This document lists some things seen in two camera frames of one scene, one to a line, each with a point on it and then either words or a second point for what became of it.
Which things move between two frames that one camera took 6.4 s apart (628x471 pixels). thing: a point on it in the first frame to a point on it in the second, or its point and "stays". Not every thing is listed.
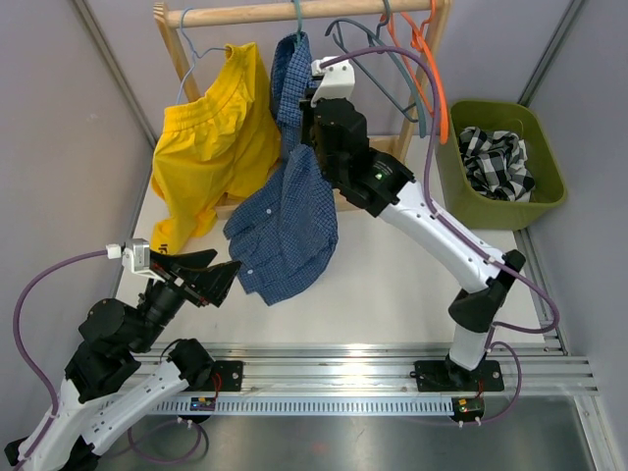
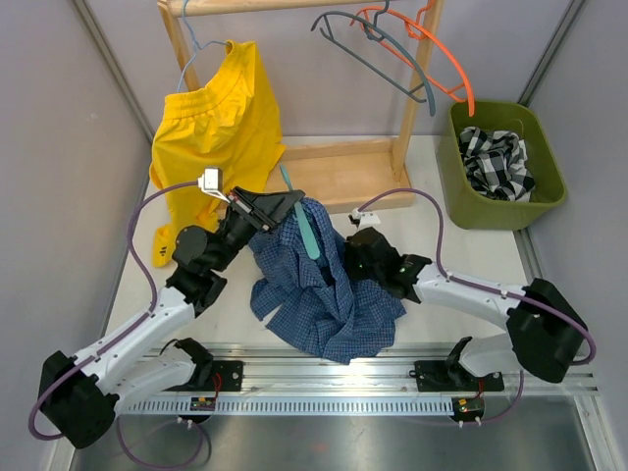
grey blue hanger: (374, 32) to (375, 32)
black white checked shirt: (497, 164) stays
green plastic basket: (466, 206) stays
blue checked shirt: (287, 235) to (318, 304)
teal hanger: (297, 4) to (311, 239)
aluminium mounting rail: (327, 367) stays
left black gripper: (219, 278) to (277, 205)
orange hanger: (418, 40) to (416, 24)
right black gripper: (308, 116) to (349, 257)
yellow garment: (210, 150) stays
